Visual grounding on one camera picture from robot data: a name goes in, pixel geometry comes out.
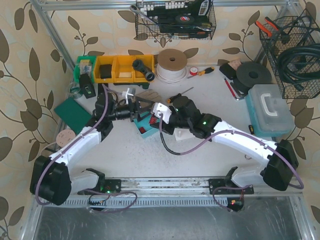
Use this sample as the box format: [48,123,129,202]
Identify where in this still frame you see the dark steel hex key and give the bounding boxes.
[230,82,246,100]

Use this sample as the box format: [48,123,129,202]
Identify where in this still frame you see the white peg base plate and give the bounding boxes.
[173,128,195,141]

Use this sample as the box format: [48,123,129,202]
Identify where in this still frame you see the glass jar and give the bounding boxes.
[69,82,83,99]

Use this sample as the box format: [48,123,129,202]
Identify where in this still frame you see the red spring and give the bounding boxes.
[139,127,146,134]
[149,116,158,125]

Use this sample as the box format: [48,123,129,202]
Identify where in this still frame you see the beige work glove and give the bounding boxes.
[135,89,162,102]

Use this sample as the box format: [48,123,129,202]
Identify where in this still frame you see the green storage bin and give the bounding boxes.
[73,56,97,83]

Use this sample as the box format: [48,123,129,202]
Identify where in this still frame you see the white cable spool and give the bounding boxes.
[156,48,188,84]

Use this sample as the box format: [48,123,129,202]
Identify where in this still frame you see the black pipe fitting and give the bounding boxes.
[132,59,155,82]

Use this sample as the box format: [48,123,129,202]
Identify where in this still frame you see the red tape roll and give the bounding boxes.
[189,66,198,76]

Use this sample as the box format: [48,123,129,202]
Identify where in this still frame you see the black rectangular case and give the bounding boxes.
[219,63,237,81]

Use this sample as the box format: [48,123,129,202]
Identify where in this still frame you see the wire basket with tools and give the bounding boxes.
[129,0,216,42]

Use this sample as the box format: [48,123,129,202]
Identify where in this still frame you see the black green device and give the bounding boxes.
[79,73,96,99]

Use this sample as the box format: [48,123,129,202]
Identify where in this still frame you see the red handled hex key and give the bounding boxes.
[223,77,245,101]

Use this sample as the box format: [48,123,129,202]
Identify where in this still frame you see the orange handled pliers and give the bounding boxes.
[254,16,280,38]

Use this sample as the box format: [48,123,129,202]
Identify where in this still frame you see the wire basket with hoses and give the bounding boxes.
[258,15,320,99]

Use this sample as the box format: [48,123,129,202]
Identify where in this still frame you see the yellow storage bins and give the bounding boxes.
[93,54,155,85]

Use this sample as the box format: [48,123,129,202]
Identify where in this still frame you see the black yellow precision screwdriver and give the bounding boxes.
[248,125,255,135]

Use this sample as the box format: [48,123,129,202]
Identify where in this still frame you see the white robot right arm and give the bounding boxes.
[151,96,304,191]

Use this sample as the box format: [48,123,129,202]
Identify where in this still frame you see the teal plastic toolbox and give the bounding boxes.
[244,84,295,138]

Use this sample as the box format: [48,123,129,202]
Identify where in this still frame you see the yellow black handle screwdriver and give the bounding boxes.
[187,67,215,79]

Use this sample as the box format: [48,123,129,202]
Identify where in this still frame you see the green notebook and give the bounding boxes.
[54,97,92,135]

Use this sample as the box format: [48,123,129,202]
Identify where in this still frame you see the teal spring tray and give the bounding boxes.
[133,115,159,139]

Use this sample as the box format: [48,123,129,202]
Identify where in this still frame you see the orange black small screwdriver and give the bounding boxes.
[167,87,194,104]

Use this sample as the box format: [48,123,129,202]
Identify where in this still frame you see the black box in bin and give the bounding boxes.
[99,64,112,79]

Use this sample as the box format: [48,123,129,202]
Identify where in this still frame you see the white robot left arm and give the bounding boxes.
[30,92,154,206]

